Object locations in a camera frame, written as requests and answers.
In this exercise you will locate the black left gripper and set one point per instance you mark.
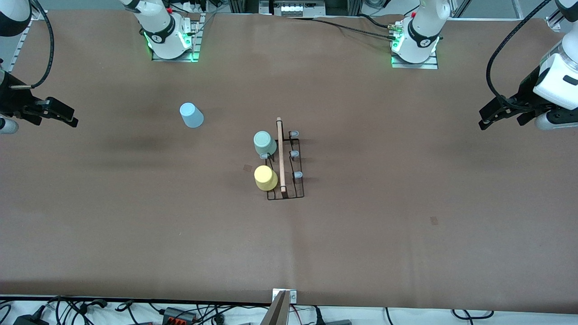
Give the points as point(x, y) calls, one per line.
point(526, 93)

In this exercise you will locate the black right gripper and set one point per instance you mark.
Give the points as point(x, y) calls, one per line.
point(10, 96)

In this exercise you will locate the mint green plastic cup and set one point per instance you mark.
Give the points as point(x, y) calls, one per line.
point(264, 143)

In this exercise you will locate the yellow plastic cup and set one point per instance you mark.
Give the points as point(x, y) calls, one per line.
point(266, 178)

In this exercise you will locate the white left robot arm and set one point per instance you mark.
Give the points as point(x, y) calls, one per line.
point(557, 83)

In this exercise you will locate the light blue plastic cup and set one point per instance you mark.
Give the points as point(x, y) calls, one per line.
point(192, 116)

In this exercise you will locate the brown table cover sheet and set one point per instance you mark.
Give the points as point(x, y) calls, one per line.
point(361, 203)

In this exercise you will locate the white power strip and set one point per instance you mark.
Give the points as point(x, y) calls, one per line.
point(194, 5)

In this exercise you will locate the black power adapter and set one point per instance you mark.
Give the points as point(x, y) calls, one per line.
point(29, 320)

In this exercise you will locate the white electronics box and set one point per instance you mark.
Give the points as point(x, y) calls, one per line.
point(298, 8)

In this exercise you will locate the orange black connector block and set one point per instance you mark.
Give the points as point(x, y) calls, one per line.
point(178, 315)

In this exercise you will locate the black plug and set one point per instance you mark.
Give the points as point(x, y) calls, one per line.
point(332, 321)

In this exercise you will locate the aluminium edge rail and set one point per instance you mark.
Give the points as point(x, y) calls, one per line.
point(553, 20)
point(25, 40)

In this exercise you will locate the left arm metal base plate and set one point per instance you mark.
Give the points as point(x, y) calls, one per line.
point(413, 65)

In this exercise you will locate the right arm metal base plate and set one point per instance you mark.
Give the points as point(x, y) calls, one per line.
point(195, 40)

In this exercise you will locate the small metal bracket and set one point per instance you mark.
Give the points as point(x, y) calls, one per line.
point(292, 295)

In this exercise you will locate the grey brown mounting post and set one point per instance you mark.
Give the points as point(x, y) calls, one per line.
point(276, 313)

